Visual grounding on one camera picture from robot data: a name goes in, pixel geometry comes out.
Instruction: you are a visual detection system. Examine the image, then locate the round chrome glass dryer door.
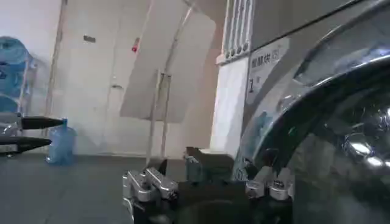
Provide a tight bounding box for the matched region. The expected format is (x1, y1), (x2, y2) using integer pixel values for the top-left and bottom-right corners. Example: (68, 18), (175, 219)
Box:
(240, 0), (390, 224)

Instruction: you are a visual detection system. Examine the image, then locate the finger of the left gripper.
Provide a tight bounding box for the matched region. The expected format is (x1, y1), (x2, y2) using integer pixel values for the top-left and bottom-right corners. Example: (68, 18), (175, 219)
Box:
(0, 111), (65, 136)
(0, 136), (52, 156)

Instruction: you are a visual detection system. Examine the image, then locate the grey dryer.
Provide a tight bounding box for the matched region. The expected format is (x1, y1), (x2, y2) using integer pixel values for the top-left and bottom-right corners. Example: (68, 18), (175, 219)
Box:
(233, 0), (390, 224)

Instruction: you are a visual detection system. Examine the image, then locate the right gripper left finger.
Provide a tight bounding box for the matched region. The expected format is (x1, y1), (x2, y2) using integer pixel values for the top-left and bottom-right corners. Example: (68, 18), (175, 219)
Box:
(122, 158), (179, 220)

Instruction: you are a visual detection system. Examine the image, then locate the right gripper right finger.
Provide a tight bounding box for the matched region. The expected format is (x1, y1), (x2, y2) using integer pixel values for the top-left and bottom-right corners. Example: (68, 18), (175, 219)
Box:
(244, 148), (294, 201)

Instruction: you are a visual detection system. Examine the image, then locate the rack of blue water jugs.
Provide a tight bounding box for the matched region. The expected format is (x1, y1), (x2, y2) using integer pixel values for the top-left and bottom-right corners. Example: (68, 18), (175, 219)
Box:
(0, 36), (38, 123)

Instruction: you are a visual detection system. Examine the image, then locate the white label on dryer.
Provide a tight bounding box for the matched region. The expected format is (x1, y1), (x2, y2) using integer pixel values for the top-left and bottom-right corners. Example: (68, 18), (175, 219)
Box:
(246, 37), (291, 105)

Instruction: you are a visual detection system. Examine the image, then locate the pale door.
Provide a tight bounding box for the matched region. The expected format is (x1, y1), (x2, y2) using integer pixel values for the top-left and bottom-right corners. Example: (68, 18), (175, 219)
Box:
(44, 0), (122, 155)

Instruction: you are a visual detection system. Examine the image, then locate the dark box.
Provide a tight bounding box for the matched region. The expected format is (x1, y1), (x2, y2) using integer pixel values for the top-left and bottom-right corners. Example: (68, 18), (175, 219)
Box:
(184, 146), (236, 183)

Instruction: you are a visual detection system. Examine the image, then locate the blue water jug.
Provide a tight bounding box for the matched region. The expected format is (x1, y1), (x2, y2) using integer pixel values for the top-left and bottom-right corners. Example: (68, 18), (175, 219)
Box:
(45, 118), (77, 167)

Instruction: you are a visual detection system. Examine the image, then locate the white board on stand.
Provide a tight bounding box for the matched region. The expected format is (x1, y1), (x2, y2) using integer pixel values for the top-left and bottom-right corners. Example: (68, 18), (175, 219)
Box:
(119, 0), (217, 167)

